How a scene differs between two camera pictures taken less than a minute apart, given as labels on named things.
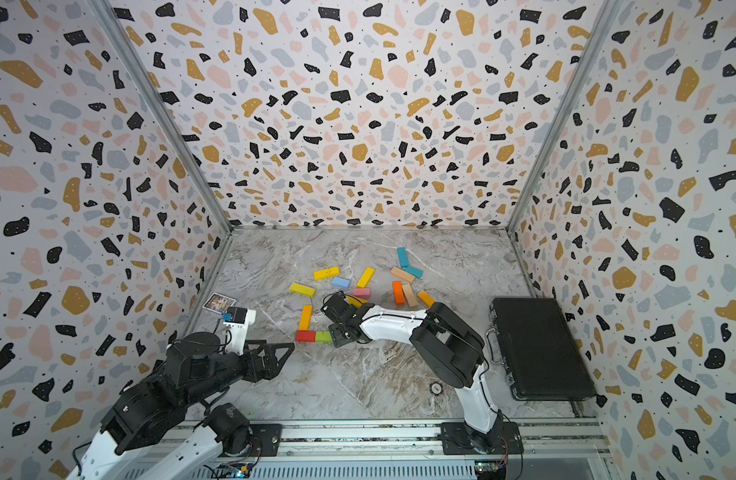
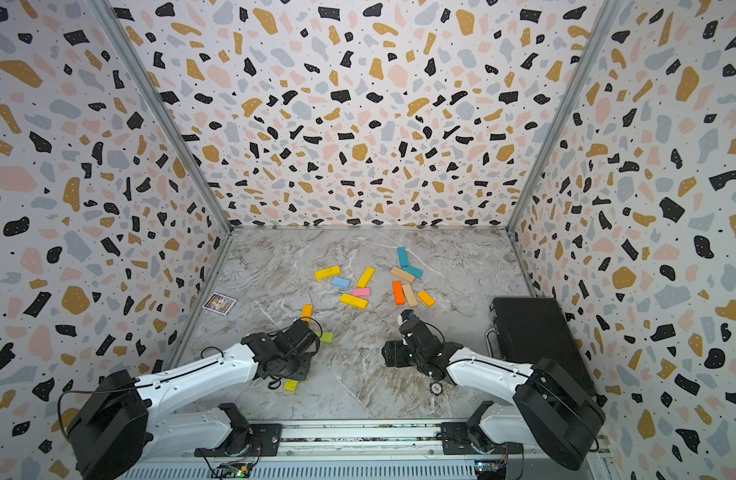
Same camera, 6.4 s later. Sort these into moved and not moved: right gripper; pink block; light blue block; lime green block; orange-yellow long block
Moved: right gripper
Not moved: light blue block; orange-yellow long block; pink block; lime green block
